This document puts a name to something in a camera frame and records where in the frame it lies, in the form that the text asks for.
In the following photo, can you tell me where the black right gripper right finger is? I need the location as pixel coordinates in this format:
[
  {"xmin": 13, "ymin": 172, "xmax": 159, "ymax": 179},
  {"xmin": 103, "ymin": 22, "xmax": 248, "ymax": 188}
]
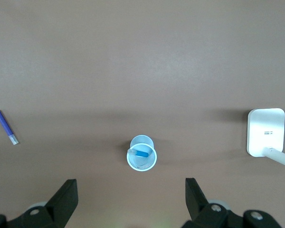
[{"xmin": 185, "ymin": 177, "xmax": 283, "ymax": 228}]

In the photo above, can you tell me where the purple marker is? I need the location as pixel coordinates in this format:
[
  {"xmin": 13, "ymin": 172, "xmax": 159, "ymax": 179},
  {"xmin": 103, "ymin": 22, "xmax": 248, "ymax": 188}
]
[{"xmin": 0, "ymin": 109, "xmax": 20, "ymax": 146}]

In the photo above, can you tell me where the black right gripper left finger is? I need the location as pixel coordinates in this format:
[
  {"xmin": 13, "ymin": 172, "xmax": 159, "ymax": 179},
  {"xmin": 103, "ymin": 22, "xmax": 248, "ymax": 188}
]
[{"xmin": 0, "ymin": 179, "xmax": 79, "ymax": 228}]

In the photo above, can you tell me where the blue marker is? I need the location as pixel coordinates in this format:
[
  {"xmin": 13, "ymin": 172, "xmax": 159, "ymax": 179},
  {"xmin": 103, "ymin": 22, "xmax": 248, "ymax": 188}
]
[{"xmin": 128, "ymin": 148, "xmax": 149, "ymax": 158}]

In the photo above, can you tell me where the light blue mesh cup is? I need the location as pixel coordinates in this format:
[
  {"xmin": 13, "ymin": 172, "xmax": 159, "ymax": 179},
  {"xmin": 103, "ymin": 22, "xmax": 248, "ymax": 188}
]
[{"xmin": 126, "ymin": 134, "xmax": 158, "ymax": 172}]

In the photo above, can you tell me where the brown table cover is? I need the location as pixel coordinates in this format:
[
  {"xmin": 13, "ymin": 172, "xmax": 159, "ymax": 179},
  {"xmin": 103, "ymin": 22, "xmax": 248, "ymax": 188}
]
[{"xmin": 0, "ymin": 0, "xmax": 285, "ymax": 228}]

